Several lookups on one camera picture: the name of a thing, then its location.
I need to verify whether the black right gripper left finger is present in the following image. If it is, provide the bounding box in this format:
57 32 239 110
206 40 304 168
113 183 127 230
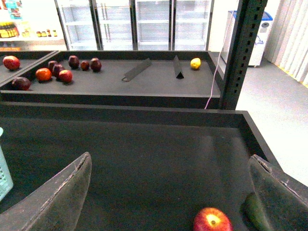
0 152 92 231

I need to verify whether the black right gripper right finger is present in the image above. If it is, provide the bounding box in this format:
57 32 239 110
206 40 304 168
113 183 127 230
249 155 308 231

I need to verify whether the light blue plastic basket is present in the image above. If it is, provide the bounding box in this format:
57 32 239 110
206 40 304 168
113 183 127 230
0 127 14 202

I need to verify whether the dark red apple front left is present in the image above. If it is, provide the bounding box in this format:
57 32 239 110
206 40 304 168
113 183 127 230
11 77 31 90

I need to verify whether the red apple in group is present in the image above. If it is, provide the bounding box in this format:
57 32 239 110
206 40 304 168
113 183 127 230
59 70 73 83

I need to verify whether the small dark red apple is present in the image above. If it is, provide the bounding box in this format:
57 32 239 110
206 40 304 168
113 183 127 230
80 60 90 71

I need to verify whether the dark red apple back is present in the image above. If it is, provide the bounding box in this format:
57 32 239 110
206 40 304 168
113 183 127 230
68 55 79 69

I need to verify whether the green avocado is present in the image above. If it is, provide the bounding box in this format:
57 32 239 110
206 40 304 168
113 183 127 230
243 192 272 231

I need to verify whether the black lower display tray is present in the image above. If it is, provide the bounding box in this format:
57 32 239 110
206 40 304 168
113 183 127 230
0 101 308 231

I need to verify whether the black display tray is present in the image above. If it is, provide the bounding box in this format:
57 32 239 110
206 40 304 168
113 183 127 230
0 51 221 109
0 101 308 231

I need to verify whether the black upper display tray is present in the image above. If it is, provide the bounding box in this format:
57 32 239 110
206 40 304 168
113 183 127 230
0 51 221 109

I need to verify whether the orange red fruit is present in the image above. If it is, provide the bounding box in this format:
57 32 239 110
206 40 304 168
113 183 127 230
35 68 52 82

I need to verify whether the dark fruit behind plum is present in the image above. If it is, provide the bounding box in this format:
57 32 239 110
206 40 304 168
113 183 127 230
47 60 58 72

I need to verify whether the white blue chest freezer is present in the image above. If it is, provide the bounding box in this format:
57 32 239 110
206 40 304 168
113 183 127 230
221 11 273 67

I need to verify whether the flat black divider strip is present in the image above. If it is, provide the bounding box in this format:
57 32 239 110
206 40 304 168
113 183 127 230
121 58 152 82

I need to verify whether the yellow lemon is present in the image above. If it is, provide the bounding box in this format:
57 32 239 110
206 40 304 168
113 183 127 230
190 58 201 70

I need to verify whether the black triangular divider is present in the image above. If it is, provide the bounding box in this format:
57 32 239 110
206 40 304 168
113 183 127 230
173 55 184 79

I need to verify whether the shelf with bottles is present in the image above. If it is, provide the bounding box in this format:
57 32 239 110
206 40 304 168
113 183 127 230
0 0 67 51

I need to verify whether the pink cable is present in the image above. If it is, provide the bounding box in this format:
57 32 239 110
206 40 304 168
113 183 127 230
204 0 239 110

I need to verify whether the black metal rack post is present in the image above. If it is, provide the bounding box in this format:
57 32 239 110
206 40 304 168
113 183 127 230
219 0 267 110

